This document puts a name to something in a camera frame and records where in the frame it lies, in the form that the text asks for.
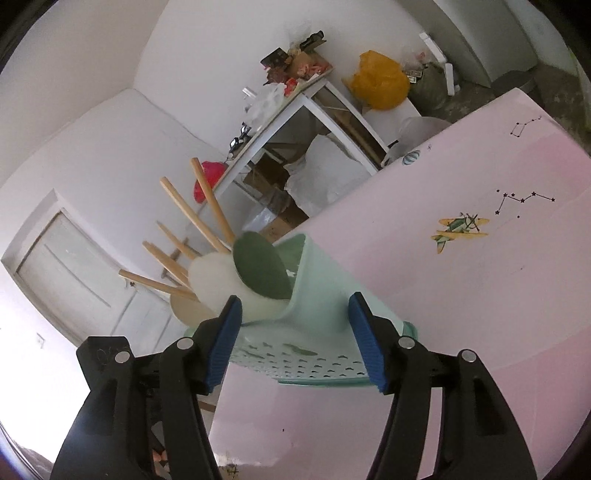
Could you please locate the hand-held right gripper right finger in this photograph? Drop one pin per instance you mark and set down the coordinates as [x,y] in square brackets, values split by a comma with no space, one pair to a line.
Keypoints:
[369,346]

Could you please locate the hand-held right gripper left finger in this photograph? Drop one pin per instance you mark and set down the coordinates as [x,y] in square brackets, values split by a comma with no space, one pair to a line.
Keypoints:
[224,346]

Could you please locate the beige spoon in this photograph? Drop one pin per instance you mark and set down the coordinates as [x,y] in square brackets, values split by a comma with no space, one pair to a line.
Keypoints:
[189,309]

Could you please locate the white plastic spoon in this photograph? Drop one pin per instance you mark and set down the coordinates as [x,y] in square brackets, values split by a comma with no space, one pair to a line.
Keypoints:
[212,281]

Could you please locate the mint green utensil basket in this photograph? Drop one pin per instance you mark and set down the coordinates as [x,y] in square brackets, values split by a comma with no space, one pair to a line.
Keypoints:
[318,295]

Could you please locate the bundle of wooden chopsticks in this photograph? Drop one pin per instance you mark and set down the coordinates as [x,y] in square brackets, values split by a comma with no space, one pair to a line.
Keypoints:
[184,210]

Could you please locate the cardboard box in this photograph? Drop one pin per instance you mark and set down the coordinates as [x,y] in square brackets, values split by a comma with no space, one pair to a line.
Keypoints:
[277,228]

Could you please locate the white door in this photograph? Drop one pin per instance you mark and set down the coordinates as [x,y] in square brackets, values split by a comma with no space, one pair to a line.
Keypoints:
[69,267]

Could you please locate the red bag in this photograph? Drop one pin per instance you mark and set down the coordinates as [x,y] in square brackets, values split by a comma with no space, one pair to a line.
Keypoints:
[217,170]

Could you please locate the white sack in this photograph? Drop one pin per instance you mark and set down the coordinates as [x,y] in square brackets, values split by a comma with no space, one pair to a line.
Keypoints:
[328,175]

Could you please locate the clear plastic bag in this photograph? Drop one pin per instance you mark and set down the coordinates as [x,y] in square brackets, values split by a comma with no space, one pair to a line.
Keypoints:
[420,129]

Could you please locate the white table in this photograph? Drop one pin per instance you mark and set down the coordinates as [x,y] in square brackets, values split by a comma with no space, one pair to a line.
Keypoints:
[277,120]

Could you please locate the white plastic bag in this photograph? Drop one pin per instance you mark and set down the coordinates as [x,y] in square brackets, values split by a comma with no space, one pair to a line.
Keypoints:
[265,104]

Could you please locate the dark green bag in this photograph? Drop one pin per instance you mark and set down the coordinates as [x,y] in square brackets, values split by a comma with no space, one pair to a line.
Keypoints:
[429,85]

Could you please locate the orange bag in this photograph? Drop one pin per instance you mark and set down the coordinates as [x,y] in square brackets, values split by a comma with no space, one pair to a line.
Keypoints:
[378,78]

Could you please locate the white plastic part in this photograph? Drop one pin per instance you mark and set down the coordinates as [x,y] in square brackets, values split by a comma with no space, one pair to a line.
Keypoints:
[450,76]

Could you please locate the pile of brown clutter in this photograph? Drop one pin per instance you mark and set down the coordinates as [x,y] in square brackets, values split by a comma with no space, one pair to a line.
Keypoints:
[300,64]

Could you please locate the grey refrigerator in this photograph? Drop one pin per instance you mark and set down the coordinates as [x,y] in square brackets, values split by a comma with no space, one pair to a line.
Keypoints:
[485,37]

